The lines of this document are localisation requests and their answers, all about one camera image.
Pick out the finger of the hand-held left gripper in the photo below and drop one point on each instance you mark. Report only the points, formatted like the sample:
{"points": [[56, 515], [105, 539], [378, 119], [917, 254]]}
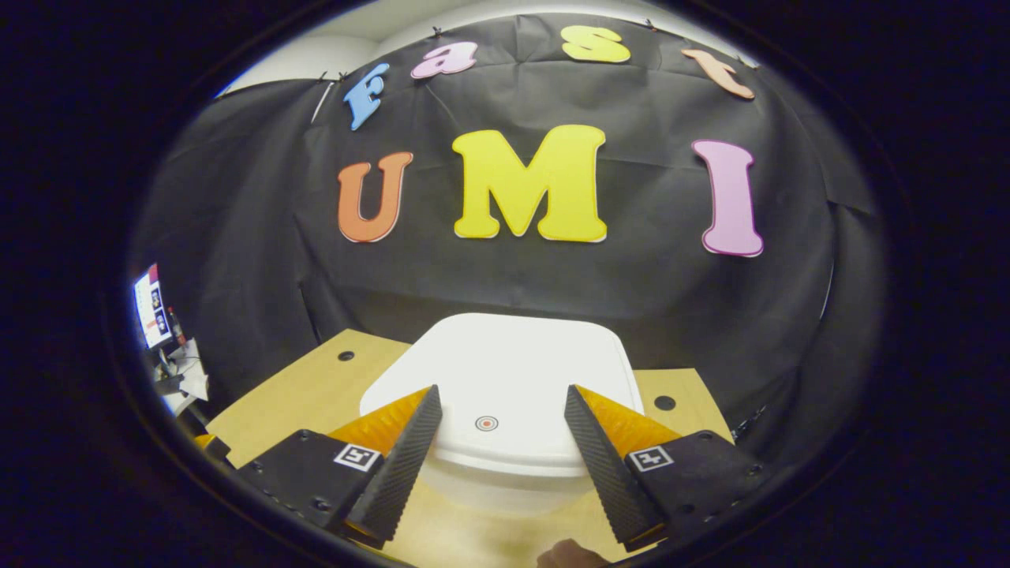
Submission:
{"points": [[215, 451]]}

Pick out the white desktop garbage bin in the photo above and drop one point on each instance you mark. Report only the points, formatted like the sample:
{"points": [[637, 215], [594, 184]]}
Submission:
{"points": [[505, 371]]}

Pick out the black backdrop cloth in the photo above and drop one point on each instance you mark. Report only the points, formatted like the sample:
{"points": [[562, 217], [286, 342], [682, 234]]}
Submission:
{"points": [[631, 292]]}

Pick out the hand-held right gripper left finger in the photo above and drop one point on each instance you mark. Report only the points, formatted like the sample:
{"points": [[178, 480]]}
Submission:
{"points": [[402, 473]]}

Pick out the white paper sheet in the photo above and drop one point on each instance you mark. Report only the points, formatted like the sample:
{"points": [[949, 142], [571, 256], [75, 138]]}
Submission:
{"points": [[193, 379]]}

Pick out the wooden desktop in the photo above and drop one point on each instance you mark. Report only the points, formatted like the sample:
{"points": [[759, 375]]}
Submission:
{"points": [[308, 394]]}

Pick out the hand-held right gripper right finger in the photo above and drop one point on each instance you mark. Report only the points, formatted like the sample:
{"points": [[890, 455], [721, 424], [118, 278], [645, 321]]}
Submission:
{"points": [[604, 473]]}

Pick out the computer monitor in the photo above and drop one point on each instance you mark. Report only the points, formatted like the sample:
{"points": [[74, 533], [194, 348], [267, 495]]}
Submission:
{"points": [[151, 308]]}

